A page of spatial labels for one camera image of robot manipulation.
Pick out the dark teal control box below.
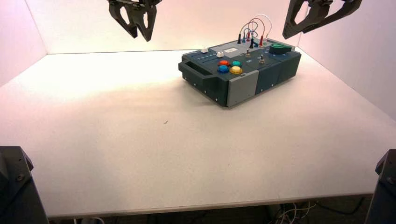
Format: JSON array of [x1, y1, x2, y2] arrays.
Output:
[[177, 37, 302, 108]]

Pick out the blue jumper wire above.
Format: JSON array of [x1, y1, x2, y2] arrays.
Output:
[[243, 28, 259, 40]]

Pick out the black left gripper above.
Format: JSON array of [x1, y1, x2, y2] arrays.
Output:
[[107, 0, 162, 42]]

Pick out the white cables under table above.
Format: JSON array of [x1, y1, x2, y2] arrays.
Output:
[[268, 202, 318, 224]]

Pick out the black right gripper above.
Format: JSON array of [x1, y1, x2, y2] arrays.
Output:
[[282, 0, 363, 40]]

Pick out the white jumper wire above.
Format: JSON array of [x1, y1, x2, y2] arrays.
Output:
[[253, 14, 273, 36]]

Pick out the green rotary knob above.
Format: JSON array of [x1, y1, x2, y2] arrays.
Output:
[[269, 43, 293, 55]]

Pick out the red jumper wire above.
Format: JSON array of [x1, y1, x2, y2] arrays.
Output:
[[239, 17, 266, 38]]

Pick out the black cable under table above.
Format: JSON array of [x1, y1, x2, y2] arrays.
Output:
[[315, 196, 366, 216]]

